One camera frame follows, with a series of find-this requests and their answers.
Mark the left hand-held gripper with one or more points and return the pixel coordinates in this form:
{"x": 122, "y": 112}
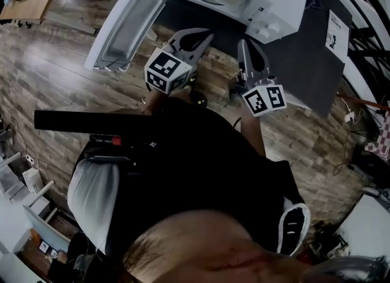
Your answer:
{"x": 167, "y": 70}

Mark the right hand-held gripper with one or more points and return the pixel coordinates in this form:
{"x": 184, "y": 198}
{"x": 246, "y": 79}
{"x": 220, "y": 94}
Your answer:
{"x": 265, "y": 100}

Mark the person's left forearm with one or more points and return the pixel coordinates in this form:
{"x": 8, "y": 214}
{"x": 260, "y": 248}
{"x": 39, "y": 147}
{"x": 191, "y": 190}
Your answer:
{"x": 157, "y": 102}

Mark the person's right forearm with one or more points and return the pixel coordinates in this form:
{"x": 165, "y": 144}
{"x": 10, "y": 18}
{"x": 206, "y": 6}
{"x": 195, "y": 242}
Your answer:
{"x": 253, "y": 132}

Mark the dark grey table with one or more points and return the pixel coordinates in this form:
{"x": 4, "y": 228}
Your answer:
{"x": 292, "y": 62}

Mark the black shoe with yellow dots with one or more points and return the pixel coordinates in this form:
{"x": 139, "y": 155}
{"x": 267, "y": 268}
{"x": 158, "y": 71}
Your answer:
{"x": 199, "y": 98}
{"x": 192, "y": 82}

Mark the person's left leg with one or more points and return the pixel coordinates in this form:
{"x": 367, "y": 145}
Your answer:
{"x": 186, "y": 91}

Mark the white printed paper sheet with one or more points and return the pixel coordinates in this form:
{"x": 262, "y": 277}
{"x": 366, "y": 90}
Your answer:
{"x": 336, "y": 35}

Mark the white power strip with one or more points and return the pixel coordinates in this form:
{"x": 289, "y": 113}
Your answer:
{"x": 349, "y": 117}

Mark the black metal railing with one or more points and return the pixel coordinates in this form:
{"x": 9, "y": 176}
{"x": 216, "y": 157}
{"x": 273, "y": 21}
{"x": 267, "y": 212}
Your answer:
{"x": 370, "y": 53}

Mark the wooden coat rack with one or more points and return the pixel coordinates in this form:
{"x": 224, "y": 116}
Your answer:
{"x": 365, "y": 103}

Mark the person's black and white top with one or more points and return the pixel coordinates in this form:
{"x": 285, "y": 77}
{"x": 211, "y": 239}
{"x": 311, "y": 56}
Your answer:
{"x": 198, "y": 169}

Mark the black mounted phone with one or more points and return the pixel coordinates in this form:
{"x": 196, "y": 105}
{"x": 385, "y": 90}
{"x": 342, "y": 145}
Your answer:
{"x": 91, "y": 122}

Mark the checkered tablecloth table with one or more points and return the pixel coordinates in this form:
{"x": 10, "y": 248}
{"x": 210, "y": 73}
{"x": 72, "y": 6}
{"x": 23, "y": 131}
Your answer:
{"x": 381, "y": 138}

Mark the light wooden desk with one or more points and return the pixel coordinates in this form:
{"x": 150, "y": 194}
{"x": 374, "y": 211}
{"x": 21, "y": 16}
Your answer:
{"x": 30, "y": 8}

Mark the person's face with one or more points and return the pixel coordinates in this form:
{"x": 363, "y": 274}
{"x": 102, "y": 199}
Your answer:
{"x": 198, "y": 245}

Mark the white table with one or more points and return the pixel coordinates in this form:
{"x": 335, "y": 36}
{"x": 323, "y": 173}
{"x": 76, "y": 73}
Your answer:
{"x": 365, "y": 227}

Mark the black backpack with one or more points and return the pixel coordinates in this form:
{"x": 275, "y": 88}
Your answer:
{"x": 76, "y": 260}

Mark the small framed picture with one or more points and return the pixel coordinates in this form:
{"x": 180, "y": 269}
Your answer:
{"x": 54, "y": 252}
{"x": 44, "y": 246}

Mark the grey head mount rim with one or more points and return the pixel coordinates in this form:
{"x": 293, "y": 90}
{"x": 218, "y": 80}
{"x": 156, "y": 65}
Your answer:
{"x": 344, "y": 269}

